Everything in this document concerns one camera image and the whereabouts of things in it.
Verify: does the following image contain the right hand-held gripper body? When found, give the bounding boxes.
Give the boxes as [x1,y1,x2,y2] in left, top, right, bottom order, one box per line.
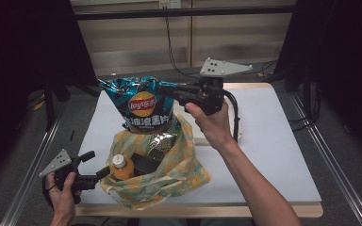
[197,56,254,117]

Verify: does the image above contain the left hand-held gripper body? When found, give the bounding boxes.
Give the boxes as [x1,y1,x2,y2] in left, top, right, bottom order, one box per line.
[38,148,99,205]

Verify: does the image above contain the black glossy box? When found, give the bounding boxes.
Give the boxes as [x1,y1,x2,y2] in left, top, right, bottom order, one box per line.
[131,152,163,177]

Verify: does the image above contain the white plastic tray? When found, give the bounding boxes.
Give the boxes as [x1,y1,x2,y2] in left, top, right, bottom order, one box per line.
[173,100,243,147]

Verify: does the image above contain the blue potato chips bag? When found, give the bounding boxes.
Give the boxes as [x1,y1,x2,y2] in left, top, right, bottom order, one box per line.
[97,75,178,136]

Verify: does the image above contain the orange slice print tote bag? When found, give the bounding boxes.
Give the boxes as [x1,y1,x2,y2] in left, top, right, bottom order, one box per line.
[99,114,211,211]

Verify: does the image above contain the person's left hand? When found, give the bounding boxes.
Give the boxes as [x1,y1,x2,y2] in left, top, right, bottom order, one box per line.
[46,170,83,218]

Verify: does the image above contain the person's right hand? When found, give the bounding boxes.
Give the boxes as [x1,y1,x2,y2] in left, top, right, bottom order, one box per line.
[184,102,239,152]

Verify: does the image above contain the orange juice bottle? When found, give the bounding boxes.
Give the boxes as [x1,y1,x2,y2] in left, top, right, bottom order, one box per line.
[109,153,136,182]

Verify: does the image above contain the black metal stand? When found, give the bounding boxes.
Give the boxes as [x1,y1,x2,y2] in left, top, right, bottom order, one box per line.
[41,83,58,131]
[301,72,313,117]

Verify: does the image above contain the white table mat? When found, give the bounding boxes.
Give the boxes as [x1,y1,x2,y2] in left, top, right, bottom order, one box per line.
[74,87,323,205]

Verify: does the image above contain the black horizontal bar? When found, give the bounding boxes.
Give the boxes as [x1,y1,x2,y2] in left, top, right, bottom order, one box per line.
[74,5,296,22]

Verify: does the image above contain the dark curtain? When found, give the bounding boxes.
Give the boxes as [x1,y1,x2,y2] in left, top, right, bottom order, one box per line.
[0,0,99,189]
[271,0,362,164]

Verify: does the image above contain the right hand-held gripper black cable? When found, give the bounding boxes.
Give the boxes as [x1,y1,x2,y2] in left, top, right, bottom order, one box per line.
[222,89,241,144]

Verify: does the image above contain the hand-held gripper black cable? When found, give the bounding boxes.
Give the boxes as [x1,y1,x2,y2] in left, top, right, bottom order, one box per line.
[41,182,56,210]
[222,89,241,144]

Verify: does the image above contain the metal floor rail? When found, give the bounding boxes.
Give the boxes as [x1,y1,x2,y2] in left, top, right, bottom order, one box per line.
[288,93,362,226]
[0,112,64,226]

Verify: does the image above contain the left hand-held gripper black cable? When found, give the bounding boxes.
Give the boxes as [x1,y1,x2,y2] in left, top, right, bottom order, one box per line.
[41,182,56,210]

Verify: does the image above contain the black hanging wall cable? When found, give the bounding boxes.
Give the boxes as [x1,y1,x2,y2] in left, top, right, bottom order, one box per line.
[164,16,279,83]

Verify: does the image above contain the white wall outlet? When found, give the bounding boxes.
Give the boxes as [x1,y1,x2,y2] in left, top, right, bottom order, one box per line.
[158,0,182,9]

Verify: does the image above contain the black floor cables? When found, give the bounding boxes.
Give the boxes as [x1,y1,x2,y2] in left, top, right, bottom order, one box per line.
[287,81,323,133]

